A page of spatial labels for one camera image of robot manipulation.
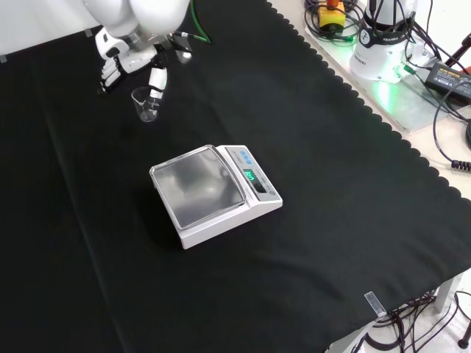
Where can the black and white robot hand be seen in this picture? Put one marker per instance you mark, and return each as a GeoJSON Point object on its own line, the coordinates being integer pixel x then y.
{"type": "Point", "coordinates": [138, 59]}

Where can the small clear glass beaker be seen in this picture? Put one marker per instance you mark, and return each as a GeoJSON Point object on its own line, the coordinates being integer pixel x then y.
{"type": "Point", "coordinates": [143, 114]}

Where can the white electronic balance steel pan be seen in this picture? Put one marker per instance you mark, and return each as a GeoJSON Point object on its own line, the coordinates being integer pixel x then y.
{"type": "Point", "coordinates": [206, 187]}

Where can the yellow emergency stop button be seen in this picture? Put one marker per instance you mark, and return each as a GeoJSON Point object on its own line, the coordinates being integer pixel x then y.
{"type": "Point", "coordinates": [331, 16]}

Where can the black table cloth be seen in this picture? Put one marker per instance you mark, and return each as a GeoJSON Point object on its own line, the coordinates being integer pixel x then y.
{"type": "Point", "coordinates": [312, 154]}

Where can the pale base board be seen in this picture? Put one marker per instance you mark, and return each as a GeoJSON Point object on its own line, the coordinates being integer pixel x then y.
{"type": "Point", "coordinates": [412, 106]}

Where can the black power adapter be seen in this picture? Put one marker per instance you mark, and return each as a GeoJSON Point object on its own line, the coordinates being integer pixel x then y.
{"type": "Point", "coordinates": [449, 79]}

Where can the black and red tripod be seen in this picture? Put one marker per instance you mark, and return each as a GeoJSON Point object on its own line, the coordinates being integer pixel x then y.
{"type": "Point", "coordinates": [461, 49]}

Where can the white table leg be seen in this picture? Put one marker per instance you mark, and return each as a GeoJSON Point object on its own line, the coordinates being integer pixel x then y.
{"type": "Point", "coordinates": [446, 294]}

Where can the black tripod leg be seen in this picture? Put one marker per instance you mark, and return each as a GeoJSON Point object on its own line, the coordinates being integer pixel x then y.
{"type": "Point", "coordinates": [461, 342]}

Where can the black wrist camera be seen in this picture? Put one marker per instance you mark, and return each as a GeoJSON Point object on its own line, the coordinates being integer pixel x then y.
{"type": "Point", "coordinates": [183, 51]}

